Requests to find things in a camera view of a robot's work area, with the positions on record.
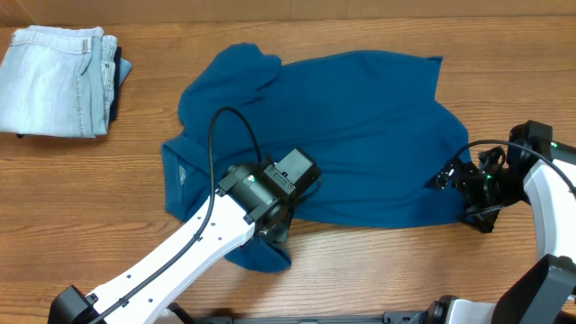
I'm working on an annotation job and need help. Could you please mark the dark blue polo shirt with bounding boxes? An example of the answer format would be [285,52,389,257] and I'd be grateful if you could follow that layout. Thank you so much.
[160,42,473,275]

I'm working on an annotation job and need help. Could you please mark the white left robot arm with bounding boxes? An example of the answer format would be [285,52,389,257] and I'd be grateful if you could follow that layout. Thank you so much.
[48,148,320,324]

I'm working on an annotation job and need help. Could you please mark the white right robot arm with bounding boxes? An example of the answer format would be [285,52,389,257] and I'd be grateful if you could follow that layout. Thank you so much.
[411,121,575,323]

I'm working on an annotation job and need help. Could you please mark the folded dark navy garment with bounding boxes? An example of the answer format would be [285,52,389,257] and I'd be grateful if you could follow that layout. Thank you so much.
[109,47,133,122]

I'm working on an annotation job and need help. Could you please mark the folded light blue jeans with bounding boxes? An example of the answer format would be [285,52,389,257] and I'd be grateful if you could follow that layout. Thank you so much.
[1,25,118,138]

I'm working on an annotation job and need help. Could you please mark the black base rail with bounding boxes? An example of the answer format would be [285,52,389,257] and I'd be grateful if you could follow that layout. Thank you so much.
[154,310,426,324]

